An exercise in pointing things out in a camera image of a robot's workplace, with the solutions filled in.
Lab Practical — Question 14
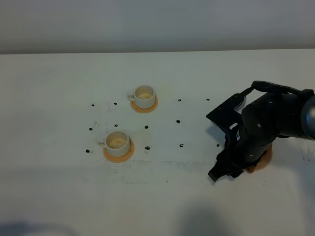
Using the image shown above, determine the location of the white near teacup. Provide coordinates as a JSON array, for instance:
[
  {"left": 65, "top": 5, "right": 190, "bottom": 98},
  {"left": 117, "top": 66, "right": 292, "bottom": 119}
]
[{"left": 98, "top": 131, "right": 131, "bottom": 158}]

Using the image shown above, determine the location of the orange coaster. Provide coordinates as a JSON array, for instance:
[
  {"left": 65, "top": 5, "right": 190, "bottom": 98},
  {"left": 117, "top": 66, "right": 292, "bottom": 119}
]
[
  {"left": 103, "top": 140, "right": 135, "bottom": 163},
  {"left": 130, "top": 98, "right": 158, "bottom": 114}
]

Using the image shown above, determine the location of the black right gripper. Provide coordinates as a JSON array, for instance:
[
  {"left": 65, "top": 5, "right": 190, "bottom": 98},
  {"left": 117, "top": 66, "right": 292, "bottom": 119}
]
[{"left": 208, "top": 125, "right": 276, "bottom": 182}]

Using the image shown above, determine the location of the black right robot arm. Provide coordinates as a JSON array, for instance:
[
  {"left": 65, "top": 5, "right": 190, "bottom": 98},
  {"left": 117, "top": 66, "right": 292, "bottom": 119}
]
[{"left": 206, "top": 89, "right": 315, "bottom": 181}]

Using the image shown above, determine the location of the orange far coaster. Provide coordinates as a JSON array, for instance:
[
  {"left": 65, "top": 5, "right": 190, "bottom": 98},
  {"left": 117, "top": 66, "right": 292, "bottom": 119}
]
[{"left": 130, "top": 98, "right": 158, "bottom": 114}]

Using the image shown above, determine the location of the white far teacup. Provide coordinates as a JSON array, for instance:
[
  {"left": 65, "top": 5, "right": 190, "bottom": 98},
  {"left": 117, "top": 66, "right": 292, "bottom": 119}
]
[{"left": 127, "top": 86, "right": 156, "bottom": 109}]

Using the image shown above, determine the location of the white teacup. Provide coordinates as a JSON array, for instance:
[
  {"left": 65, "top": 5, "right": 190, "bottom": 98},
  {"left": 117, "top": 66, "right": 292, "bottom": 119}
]
[
  {"left": 127, "top": 86, "right": 156, "bottom": 109},
  {"left": 98, "top": 131, "right": 131, "bottom": 158}
]

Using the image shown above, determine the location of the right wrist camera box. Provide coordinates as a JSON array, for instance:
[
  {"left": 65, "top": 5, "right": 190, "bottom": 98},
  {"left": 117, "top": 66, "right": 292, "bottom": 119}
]
[{"left": 206, "top": 93, "right": 246, "bottom": 134}]

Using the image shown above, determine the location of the brown clay teapot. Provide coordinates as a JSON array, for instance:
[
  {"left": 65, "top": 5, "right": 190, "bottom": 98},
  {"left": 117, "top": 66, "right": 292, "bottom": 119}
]
[{"left": 247, "top": 145, "right": 273, "bottom": 173}]

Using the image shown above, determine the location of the orange near coaster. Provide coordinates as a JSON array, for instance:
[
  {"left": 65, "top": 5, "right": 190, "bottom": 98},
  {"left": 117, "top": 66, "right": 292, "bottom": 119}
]
[{"left": 103, "top": 140, "right": 135, "bottom": 163}]

